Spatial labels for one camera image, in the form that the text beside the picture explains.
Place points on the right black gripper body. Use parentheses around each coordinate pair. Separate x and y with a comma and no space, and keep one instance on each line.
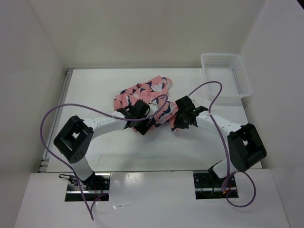
(180,120)

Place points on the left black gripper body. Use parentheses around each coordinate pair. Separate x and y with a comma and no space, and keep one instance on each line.
(140,126)

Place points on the pink shark print shorts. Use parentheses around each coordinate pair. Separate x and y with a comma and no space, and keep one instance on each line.
(150,92)

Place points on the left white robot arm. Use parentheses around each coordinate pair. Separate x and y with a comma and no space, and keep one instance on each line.
(74,138)

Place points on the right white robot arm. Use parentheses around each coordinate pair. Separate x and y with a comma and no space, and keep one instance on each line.
(243,146)

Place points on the white plastic basket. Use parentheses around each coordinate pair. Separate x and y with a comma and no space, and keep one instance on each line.
(229,70)

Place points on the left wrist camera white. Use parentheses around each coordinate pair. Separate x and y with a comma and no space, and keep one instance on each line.
(154,109)

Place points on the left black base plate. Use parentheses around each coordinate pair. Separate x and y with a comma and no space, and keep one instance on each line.
(99,190)

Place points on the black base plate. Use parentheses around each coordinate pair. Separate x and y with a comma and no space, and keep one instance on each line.
(99,190)
(209,187)

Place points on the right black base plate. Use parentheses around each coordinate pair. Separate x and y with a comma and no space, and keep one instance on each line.
(209,187)

